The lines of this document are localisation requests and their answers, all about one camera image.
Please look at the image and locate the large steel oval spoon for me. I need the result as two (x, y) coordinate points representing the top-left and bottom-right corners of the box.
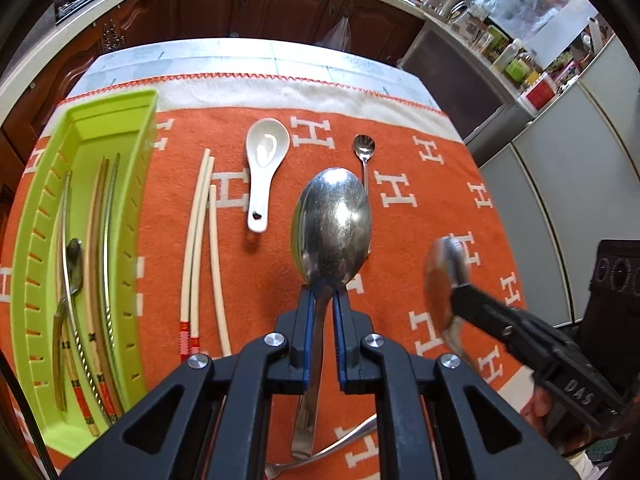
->
(423, 236), (477, 370)

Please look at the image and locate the large steel serving spoon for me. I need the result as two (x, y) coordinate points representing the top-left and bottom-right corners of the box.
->
(291, 167), (371, 458)

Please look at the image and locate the brown wooden chopstick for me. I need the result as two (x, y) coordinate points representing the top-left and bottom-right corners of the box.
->
(86, 157), (122, 425)

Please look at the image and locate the twisted steel chopstick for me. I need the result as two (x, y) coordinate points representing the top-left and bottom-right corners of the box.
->
(60, 170), (108, 425)

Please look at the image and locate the plain steel chopstick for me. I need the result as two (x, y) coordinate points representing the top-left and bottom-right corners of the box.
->
(101, 153), (120, 363)

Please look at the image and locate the wooden-handled steel spoon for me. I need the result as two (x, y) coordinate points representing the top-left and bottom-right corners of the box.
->
(52, 238), (82, 412)

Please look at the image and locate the person's right hand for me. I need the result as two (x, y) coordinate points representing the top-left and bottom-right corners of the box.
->
(520, 387), (554, 439)

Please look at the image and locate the steel fork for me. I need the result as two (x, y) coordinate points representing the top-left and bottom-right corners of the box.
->
(263, 413), (379, 480)

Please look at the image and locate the grey refrigerator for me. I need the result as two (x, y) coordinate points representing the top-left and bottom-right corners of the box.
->
(399, 24), (640, 328)

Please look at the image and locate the orange H-pattern blanket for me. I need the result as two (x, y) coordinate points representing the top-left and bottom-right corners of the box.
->
(0, 71), (539, 480)

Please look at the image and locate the white ceramic soup spoon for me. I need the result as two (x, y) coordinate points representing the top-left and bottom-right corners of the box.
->
(245, 118), (290, 233)

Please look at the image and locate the red box on fridge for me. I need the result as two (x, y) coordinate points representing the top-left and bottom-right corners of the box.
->
(518, 73), (558, 115)

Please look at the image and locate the green plastic utensil tray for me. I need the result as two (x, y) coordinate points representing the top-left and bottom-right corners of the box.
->
(9, 89), (157, 457)

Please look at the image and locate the small gold-handled teaspoon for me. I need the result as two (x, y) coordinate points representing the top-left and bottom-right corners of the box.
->
(352, 134), (375, 193)

